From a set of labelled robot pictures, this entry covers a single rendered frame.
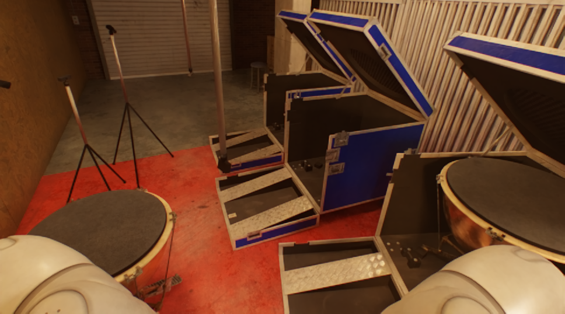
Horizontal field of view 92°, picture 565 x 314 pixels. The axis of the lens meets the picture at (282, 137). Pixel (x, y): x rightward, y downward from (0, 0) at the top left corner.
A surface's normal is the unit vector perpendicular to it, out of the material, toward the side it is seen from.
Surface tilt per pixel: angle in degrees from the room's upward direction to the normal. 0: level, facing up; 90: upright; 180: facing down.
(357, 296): 1
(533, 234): 0
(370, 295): 1
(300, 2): 90
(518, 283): 10
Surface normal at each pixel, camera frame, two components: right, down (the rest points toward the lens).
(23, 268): -0.03, -0.85
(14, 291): 0.04, -0.65
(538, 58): -0.76, -0.54
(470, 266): -0.32, -0.95
